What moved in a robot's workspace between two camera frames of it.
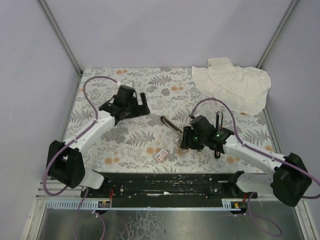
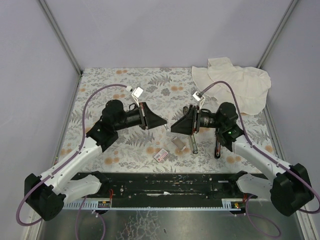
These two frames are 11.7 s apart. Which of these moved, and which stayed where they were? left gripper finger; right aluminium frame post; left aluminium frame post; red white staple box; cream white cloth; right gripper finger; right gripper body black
Moved: right gripper body black; right gripper finger; left gripper finger
Stayed: right aluminium frame post; left aluminium frame post; cream white cloth; red white staple box
